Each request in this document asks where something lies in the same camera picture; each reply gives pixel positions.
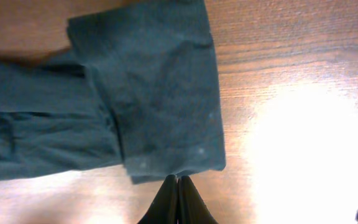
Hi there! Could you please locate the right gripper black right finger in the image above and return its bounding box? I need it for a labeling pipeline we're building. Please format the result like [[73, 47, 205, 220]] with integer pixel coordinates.
[[178, 176, 218, 224]]

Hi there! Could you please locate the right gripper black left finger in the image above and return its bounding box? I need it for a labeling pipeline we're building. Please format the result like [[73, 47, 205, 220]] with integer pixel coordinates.
[[138, 175, 178, 224]]

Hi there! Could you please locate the dark teal t-shirt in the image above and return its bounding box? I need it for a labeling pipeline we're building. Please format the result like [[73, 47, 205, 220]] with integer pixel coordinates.
[[0, 1, 226, 183]]

